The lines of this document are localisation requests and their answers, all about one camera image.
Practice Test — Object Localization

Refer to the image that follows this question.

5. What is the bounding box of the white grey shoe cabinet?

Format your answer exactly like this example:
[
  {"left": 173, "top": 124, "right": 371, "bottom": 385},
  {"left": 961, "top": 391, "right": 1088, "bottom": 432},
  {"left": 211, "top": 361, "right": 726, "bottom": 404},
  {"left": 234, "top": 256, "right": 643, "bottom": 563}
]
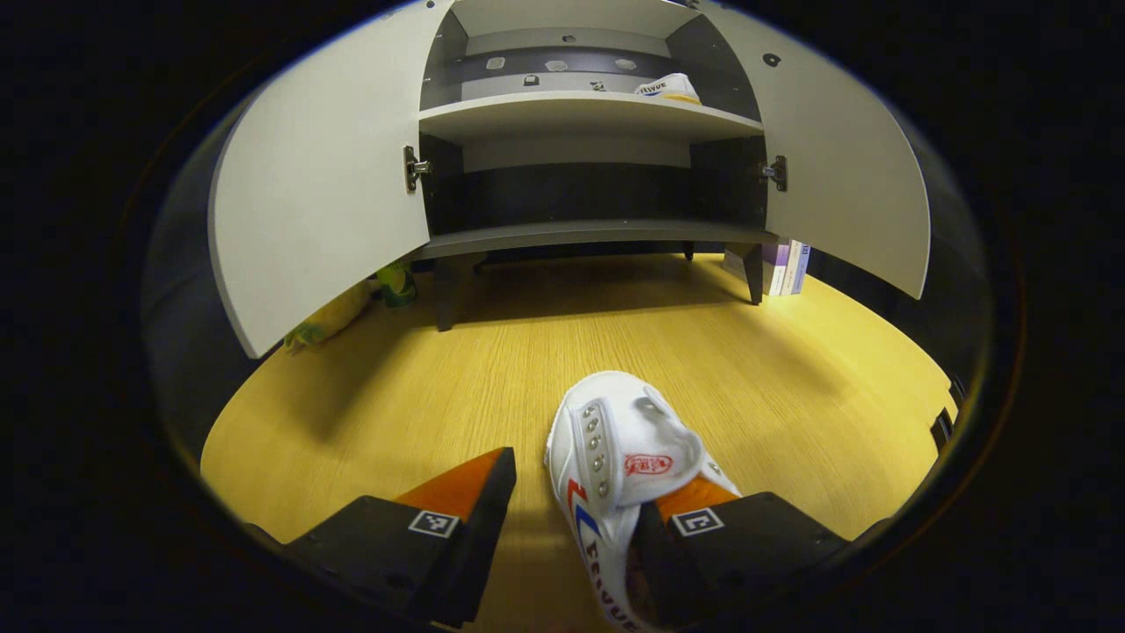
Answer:
[{"left": 413, "top": 0, "right": 779, "bottom": 333}]

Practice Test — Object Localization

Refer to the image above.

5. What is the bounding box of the white canvas shoe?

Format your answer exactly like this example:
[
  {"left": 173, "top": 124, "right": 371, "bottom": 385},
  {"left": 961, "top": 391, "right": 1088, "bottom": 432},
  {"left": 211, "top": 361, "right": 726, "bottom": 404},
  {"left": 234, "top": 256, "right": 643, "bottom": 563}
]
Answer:
[
  {"left": 635, "top": 72, "right": 702, "bottom": 106},
  {"left": 543, "top": 370, "right": 744, "bottom": 632}
]

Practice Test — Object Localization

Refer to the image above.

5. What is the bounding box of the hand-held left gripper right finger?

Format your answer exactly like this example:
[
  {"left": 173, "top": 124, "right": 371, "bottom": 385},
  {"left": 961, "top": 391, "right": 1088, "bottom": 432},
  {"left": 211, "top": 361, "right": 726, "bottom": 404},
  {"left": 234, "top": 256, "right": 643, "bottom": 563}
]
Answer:
[{"left": 628, "top": 475, "right": 880, "bottom": 629}]

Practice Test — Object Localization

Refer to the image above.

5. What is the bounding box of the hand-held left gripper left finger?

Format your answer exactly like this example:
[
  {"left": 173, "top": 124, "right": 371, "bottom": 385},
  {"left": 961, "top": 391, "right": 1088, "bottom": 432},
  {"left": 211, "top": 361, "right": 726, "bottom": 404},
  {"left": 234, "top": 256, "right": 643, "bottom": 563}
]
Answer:
[{"left": 246, "top": 447, "right": 518, "bottom": 627}]

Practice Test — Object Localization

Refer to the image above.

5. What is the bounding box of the yellow plush toy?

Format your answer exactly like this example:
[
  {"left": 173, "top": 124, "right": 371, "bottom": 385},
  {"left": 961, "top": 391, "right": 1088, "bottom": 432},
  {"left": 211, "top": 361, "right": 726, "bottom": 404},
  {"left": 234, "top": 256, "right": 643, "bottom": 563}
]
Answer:
[{"left": 283, "top": 280, "right": 374, "bottom": 354}]

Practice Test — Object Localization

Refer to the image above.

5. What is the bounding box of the white shoe cabinet door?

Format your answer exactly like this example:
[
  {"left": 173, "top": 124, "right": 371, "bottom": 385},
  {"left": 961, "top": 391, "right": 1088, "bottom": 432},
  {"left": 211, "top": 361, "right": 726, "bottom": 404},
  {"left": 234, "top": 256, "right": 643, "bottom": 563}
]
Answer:
[
  {"left": 699, "top": 0, "right": 933, "bottom": 302},
  {"left": 207, "top": 0, "right": 458, "bottom": 360}
]

